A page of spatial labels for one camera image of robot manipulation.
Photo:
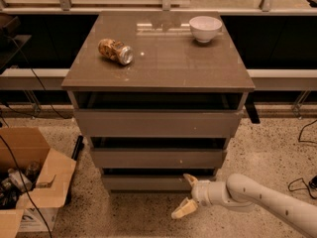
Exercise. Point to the clutter of bottles in box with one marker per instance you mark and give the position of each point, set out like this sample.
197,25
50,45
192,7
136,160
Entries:
18,182

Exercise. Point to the open cardboard box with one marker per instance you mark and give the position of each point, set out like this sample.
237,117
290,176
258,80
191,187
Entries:
35,210

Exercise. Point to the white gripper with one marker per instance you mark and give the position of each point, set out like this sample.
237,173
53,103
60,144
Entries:
200,192

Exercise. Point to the grey middle drawer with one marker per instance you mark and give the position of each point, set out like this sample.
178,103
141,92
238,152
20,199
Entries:
158,159

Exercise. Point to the black bar on floor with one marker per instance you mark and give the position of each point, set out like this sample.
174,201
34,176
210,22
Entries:
78,147

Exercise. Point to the grey drawer cabinet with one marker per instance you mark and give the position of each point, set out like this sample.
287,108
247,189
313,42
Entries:
170,72

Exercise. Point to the crushed soda can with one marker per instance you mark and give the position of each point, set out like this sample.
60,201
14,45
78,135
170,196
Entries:
115,51

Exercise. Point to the grey drawer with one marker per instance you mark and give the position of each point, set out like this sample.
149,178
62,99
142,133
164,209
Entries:
143,183
101,123
158,159

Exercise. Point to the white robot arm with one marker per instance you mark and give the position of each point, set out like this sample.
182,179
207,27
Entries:
241,193

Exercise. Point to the white ceramic bowl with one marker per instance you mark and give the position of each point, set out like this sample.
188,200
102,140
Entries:
204,28

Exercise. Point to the grey bottom drawer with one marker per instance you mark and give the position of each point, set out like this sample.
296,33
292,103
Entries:
143,183

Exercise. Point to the grey top drawer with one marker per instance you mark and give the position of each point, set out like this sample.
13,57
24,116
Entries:
101,123

